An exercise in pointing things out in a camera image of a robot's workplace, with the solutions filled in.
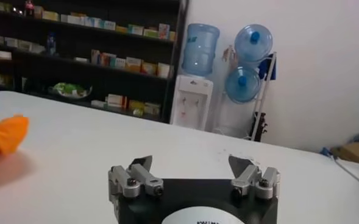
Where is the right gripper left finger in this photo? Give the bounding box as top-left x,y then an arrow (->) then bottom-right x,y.
107,155 -> 165,202

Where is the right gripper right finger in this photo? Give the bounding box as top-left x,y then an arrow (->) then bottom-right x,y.
227,154 -> 282,201

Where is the orange t-shirt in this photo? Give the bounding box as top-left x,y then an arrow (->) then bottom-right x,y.
0,114 -> 30,162

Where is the black instrument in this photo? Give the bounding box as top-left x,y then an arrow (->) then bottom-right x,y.
249,111 -> 268,142

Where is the large white table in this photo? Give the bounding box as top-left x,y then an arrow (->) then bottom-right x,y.
0,90 -> 359,224

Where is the white jug rack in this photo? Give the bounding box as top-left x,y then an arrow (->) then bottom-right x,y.
212,45 -> 278,141

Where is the red and white medicine box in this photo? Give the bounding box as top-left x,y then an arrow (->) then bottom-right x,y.
107,93 -> 128,109

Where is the white water dispenser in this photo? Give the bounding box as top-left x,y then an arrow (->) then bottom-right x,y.
169,74 -> 214,131

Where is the brown cardboard box with flap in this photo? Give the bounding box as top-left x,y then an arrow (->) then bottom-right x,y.
331,141 -> 359,165

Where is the bowl of green packets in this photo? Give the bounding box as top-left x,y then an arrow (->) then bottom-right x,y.
48,82 -> 93,100

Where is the dark blue cloth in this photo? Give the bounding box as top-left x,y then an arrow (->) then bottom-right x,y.
257,54 -> 277,82

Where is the orange and white medicine box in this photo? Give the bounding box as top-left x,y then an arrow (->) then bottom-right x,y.
125,57 -> 143,73

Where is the blue water jug with label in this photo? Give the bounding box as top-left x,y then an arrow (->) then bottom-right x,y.
181,23 -> 221,77

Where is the black shelving unit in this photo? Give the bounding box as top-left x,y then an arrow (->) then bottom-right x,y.
0,0 -> 190,124

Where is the pink and white carton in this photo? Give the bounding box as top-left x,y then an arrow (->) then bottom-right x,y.
158,23 -> 171,40

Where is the blue bottle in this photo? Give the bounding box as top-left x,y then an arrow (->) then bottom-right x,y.
46,32 -> 58,56

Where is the cola bottle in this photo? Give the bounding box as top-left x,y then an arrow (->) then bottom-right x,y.
23,0 -> 35,16

